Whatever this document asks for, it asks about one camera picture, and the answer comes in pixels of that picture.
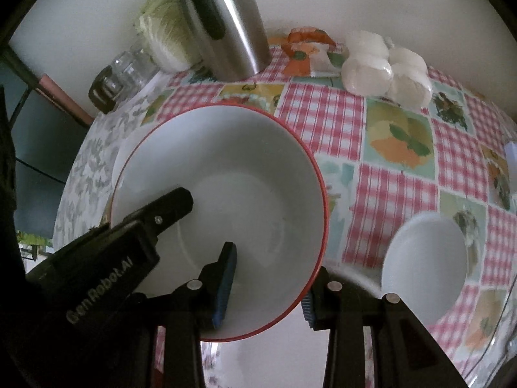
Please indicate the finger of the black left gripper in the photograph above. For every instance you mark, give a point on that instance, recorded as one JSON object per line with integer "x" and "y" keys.
{"x": 159, "y": 215}

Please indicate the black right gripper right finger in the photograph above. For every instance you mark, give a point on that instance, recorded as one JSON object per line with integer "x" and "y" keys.
{"x": 333, "y": 304}

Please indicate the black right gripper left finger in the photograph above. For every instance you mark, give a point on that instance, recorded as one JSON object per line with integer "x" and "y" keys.
{"x": 199, "y": 306}

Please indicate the small white round bowl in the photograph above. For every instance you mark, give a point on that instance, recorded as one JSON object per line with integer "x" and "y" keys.
{"x": 426, "y": 265}

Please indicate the white bowl with vegetable print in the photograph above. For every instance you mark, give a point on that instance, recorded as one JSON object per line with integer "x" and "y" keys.
{"x": 255, "y": 184}

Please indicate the glass jars with black tray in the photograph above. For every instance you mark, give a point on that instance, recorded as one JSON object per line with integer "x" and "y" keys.
{"x": 127, "y": 74}

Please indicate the checkered patchwork tablecloth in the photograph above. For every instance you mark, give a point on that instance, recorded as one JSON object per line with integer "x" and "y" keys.
{"x": 381, "y": 165}

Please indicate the napa cabbage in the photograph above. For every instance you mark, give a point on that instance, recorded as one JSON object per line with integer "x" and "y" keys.
{"x": 164, "y": 34}

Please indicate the stainless steel thermos jug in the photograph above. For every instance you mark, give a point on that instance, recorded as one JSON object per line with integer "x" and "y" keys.
{"x": 230, "y": 36}

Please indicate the orange printed napkin pack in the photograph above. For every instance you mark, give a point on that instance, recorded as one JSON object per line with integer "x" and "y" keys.
{"x": 308, "y": 52}

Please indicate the white buns in plastic bag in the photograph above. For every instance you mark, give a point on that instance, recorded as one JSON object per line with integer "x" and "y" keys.
{"x": 375, "y": 67}

